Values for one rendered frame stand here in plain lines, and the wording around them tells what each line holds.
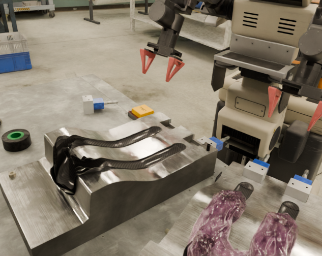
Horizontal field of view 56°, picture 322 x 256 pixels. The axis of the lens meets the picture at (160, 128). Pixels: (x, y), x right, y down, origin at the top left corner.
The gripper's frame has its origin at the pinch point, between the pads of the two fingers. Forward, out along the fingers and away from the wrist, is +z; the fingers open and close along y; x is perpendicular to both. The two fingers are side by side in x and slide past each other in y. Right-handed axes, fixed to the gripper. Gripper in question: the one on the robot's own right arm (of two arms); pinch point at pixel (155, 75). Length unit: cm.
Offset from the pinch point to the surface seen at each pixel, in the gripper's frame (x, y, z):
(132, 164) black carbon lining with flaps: -20.6, 16.6, 22.8
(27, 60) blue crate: 133, -279, 31
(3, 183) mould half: -40, -3, 35
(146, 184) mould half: -23.4, 23.9, 24.2
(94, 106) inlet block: 1.4, -22.9, 18.4
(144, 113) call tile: 7.8, -4.9, 13.9
